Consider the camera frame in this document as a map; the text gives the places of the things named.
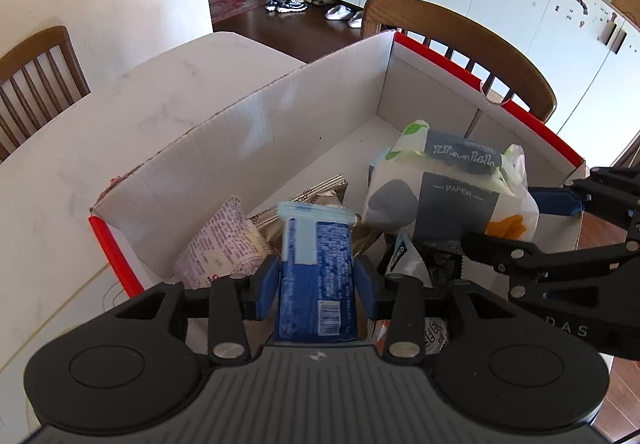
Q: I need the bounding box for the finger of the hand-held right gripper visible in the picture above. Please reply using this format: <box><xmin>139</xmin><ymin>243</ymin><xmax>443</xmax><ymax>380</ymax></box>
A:
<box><xmin>460</xmin><ymin>231</ymin><xmax>640</xmax><ymax>306</ymax></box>
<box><xmin>529</xmin><ymin>165</ymin><xmax>640</xmax><ymax>246</ymax></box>

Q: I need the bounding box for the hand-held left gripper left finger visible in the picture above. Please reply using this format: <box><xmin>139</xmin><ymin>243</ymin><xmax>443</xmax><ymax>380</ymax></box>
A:
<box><xmin>112</xmin><ymin>254</ymin><xmax>279</xmax><ymax>366</ymax></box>

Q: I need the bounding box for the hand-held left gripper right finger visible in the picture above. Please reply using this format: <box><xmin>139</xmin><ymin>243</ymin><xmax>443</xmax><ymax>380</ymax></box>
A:
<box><xmin>352</xmin><ymin>257</ymin><xmax>531</xmax><ymax>366</ymax></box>

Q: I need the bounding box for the white chicken breast packet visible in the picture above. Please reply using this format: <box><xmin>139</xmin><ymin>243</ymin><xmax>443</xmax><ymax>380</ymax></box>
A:
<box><xmin>367</xmin><ymin>231</ymin><xmax>453</xmax><ymax>357</ymax></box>

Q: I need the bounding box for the blue and white carton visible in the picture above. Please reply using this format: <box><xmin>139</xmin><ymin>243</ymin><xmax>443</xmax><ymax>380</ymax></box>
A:
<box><xmin>274</xmin><ymin>201</ymin><xmax>361</xmax><ymax>342</ymax></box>

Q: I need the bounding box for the black snack packet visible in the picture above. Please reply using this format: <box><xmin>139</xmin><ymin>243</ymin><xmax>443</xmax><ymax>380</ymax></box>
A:
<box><xmin>422</xmin><ymin>241</ymin><xmax>468</xmax><ymax>287</ymax></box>

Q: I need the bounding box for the pink printed snack packet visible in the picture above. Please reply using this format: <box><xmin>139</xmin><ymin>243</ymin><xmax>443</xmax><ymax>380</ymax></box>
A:
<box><xmin>172</xmin><ymin>195</ymin><xmax>271</xmax><ymax>290</ymax></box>

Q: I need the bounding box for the white tissue pack grey label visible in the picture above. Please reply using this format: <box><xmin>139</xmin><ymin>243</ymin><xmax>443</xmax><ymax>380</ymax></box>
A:
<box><xmin>361</xmin><ymin>120</ymin><xmax>540</xmax><ymax>245</ymax></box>

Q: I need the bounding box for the silver foil snack packet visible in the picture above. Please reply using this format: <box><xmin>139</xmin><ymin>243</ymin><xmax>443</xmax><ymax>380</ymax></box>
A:
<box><xmin>245</xmin><ymin>174</ymin><xmax>386</xmax><ymax>257</ymax></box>

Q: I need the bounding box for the red cardboard box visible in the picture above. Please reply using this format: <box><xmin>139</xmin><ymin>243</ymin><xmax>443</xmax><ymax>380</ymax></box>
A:
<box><xmin>88</xmin><ymin>29</ymin><xmax>587</xmax><ymax>300</ymax></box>

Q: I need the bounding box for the white marble desktop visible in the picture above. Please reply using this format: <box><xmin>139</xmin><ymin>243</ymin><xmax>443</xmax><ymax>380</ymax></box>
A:
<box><xmin>0</xmin><ymin>31</ymin><xmax>308</xmax><ymax>375</ymax></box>

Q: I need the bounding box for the brown wooden chair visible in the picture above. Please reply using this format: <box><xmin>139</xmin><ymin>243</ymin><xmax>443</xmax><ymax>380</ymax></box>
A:
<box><xmin>360</xmin><ymin>0</ymin><xmax>558</xmax><ymax>122</ymax></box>
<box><xmin>0</xmin><ymin>25</ymin><xmax>91</xmax><ymax>162</ymax></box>

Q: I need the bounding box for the red patterned rug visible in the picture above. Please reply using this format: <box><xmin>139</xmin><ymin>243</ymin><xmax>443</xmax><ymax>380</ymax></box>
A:
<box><xmin>209</xmin><ymin>0</ymin><xmax>266</xmax><ymax>23</ymax></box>

